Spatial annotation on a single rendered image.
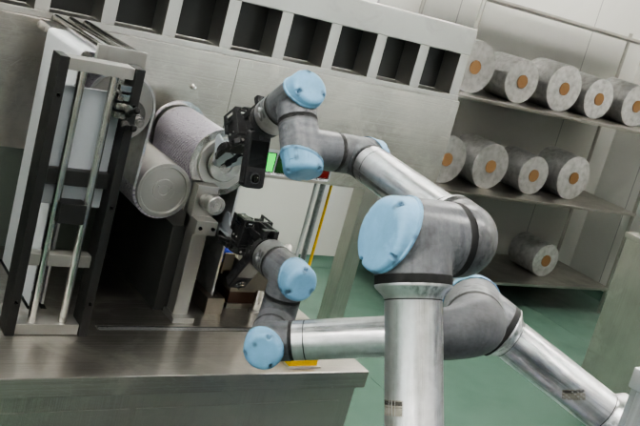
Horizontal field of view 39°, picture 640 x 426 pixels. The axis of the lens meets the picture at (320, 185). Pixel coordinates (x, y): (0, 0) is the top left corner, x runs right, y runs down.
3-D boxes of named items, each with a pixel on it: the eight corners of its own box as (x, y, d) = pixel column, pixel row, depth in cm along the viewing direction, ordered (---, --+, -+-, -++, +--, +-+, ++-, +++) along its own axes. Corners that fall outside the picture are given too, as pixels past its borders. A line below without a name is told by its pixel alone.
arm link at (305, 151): (348, 172, 167) (341, 117, 171) (295, 164, 161) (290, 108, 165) (325, 187, 173) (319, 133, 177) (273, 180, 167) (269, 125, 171)
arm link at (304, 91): (295, 104, 164) (291, 62, 167) (264, 128, 172) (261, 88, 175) (331, 111, 168) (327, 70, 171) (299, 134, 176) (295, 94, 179)
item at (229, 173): (232, 186, 199) (204, 176, 194) (229, 183, 201) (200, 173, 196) (247, 154, 198) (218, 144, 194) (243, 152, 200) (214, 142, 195)
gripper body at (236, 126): (252, 122, 192) (282, 98, 183) (256, 160, 189) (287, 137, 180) (220, 117, 188) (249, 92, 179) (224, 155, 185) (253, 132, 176)
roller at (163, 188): (131, 214, 191) (144, 160, 188) (93, 176, 211) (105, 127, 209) (183, 219, 197) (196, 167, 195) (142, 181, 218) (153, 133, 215)
